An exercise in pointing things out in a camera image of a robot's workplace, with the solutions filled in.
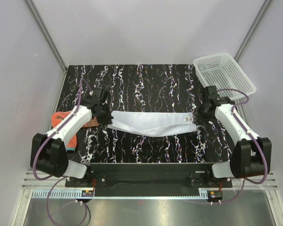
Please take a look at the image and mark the orange patterned towel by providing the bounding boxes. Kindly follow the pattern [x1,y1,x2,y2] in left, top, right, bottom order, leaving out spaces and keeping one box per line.
[51,111,100,153]

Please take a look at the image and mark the white terry towel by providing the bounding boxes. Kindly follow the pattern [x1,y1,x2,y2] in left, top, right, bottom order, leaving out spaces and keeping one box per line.
[108,111,197,137]

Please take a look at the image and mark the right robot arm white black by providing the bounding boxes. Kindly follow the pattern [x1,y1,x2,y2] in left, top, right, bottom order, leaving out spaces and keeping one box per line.
[194,86,272,187]

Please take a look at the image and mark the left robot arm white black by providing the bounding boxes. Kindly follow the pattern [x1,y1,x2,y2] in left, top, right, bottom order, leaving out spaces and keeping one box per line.
[30,88,113,186]

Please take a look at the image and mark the white plastic mesh basket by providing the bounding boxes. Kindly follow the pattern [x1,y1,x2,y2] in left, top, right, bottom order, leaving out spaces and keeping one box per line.
[193,53,256,101]

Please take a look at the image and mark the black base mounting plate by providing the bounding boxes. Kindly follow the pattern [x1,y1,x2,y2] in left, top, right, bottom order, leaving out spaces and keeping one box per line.
[65,163,233,188]

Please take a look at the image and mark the aluminium frame rail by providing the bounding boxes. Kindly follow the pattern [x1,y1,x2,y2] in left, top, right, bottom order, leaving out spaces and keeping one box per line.
[22,171,278,200]

